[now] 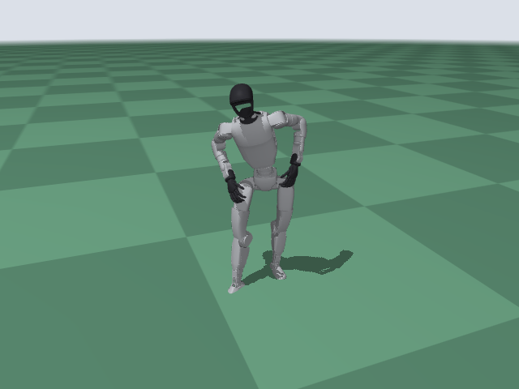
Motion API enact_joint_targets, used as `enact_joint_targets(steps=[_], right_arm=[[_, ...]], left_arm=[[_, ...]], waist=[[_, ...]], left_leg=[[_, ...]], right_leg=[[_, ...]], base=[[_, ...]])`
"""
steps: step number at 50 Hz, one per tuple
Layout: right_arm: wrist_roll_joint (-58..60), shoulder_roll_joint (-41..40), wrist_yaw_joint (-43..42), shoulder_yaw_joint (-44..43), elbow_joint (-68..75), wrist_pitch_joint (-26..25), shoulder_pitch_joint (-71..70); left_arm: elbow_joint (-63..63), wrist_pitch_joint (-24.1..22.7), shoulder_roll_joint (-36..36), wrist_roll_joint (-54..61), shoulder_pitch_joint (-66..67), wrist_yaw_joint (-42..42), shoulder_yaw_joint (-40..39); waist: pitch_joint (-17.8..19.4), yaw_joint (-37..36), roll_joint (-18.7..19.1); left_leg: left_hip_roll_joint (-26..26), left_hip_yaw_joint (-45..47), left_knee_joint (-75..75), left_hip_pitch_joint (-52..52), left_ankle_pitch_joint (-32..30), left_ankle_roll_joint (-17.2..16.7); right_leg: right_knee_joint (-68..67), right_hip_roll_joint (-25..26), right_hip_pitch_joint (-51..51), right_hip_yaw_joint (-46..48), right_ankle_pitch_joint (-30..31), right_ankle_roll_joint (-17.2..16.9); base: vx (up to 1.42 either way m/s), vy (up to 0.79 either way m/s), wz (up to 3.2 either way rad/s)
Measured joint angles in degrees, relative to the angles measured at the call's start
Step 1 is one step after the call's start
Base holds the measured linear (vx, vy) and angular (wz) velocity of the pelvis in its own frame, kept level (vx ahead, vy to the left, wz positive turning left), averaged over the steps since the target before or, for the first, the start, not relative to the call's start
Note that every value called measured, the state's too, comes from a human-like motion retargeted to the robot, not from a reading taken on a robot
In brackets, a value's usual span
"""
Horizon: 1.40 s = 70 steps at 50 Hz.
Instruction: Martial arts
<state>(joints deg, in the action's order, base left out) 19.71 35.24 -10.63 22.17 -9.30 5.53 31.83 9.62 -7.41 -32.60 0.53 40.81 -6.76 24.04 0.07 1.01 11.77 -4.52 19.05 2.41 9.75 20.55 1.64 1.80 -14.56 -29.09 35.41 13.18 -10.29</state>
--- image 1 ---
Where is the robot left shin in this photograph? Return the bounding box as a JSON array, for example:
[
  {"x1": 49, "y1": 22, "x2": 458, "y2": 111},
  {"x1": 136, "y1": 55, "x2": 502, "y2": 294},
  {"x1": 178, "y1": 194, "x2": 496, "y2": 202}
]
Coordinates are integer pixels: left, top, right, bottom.
[{"x1": 271, "y1": 231, "x2": 286, "y2": 266}]

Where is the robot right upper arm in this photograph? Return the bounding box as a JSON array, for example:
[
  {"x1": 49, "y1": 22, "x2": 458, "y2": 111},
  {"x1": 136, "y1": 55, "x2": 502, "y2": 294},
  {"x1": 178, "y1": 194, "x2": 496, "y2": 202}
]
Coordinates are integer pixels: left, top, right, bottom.
[{"x1": 212, "y1": 122, "x2": 232, "y2": 151}]

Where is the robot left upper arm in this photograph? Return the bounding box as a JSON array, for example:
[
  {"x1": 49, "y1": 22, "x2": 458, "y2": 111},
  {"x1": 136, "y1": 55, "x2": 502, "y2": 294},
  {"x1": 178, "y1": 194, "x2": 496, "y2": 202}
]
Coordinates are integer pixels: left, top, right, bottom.
[{"x1": 267, "y1": 110, "x2": 304, "y2": 130}]

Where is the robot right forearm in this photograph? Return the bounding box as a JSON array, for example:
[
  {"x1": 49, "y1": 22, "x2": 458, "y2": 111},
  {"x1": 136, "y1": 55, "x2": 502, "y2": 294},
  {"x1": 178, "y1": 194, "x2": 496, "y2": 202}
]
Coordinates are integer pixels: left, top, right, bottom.
[{"x1": 211, "y1": 141, "x2": 235, "y2": 179}]

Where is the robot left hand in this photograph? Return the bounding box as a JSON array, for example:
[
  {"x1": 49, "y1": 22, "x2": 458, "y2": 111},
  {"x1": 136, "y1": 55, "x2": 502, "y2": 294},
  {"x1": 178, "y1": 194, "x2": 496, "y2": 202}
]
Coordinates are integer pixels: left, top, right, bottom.
[{"x1": 279, "y1": 153, "x2": 301, "y2": 188}]

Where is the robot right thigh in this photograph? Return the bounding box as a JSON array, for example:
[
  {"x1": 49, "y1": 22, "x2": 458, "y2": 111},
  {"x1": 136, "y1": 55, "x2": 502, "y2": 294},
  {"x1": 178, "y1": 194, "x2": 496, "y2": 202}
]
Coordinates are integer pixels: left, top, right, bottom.
[{"x1": 231, "y1": 177, "x2": 255, "y2": 247}]

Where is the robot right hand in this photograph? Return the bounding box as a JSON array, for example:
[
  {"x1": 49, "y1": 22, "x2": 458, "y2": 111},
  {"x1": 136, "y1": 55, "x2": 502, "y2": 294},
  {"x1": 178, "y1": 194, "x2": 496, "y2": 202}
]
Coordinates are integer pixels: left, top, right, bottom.
[{"x1": 225, "y1": 169, "x2": 246, "y2": 203}]

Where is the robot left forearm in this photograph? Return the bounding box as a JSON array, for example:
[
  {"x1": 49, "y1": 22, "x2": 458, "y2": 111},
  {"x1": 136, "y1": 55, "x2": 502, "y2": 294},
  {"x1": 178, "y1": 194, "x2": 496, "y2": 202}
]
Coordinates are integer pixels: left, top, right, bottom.
[{"x1": 290, "y1": 118, "x2": 307, "y2": 164}]

